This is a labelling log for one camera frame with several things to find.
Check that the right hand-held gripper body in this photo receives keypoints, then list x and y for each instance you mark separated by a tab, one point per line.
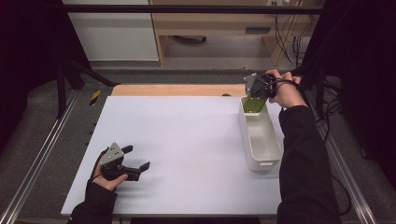
260	87

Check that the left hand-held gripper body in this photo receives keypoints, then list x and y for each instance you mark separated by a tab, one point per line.
113	161

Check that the green phone case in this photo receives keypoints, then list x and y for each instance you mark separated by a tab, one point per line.
253	105

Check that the white plastic bin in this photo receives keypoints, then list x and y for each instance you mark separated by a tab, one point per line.
261	140

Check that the person's left hand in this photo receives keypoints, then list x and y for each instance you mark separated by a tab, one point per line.
107	183

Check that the person's right hand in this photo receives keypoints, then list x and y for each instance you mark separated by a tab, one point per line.
289	93

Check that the white table board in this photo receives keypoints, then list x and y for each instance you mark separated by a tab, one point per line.
174	140

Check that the yellow black tape marker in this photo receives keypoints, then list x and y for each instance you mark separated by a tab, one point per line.
95	97

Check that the wooden desk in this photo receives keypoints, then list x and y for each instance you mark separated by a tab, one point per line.
214	23

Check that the wooden table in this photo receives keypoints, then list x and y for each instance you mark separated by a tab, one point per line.
180	90

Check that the white cabinet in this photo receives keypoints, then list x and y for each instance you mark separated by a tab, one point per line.
115	34

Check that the black frame strut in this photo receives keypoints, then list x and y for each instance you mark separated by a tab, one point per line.
77	73
314	77

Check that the aluminium rail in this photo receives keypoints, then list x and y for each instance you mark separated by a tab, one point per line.
34	165
351	186

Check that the black horizontal frame bar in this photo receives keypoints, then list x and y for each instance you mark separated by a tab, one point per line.
186	9

